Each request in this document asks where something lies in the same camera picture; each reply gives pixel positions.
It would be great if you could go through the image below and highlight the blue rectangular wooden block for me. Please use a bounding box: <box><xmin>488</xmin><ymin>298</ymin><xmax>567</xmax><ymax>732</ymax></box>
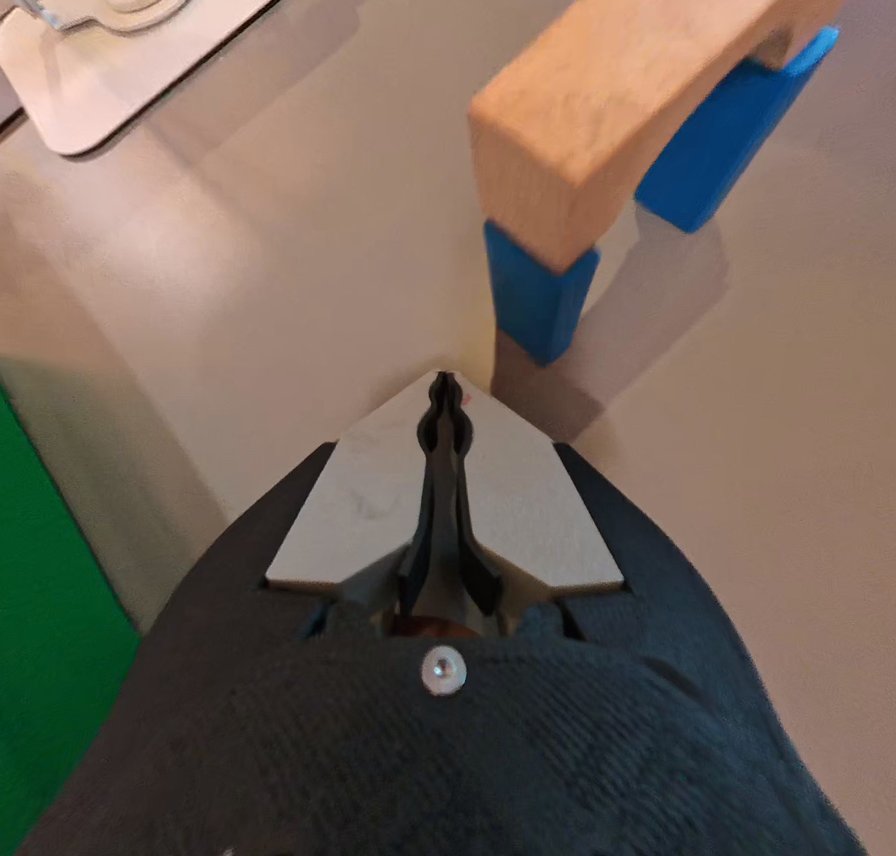
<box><xmin>483</xmin><ymin>219</ymin><xmax>601</xmax><ymax>367</ymax></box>
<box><xmin>633</xmin><ymin>26</ymin><xmax>841</xmax><ymax>234</ymax></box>

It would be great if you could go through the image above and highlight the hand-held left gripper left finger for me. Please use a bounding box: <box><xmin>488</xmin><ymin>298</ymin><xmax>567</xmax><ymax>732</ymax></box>
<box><xmin>265</xmin><ymin>372</ymin><xmax>449</xmax><ymax>615</ymax></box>

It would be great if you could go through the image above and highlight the green plastic bin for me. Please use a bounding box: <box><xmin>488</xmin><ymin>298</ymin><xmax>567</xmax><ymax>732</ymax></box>
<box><xmin>0</xmin><ymin>380</ymin><xmax>141</xmax><ymax>856</ymax></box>

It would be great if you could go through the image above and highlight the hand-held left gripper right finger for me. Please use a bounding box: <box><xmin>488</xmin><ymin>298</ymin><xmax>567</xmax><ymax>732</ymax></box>
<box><xmin>445</xmin><ymin>373</ymin><xmax>625</xmax><ymax>617</ymax></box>

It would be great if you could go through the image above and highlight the natural wooden plank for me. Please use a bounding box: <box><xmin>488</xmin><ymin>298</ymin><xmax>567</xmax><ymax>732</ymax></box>
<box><xmin>468</xmin><ymin>0</ymin><xmax>876</xmax><ymax>274</ymax></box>

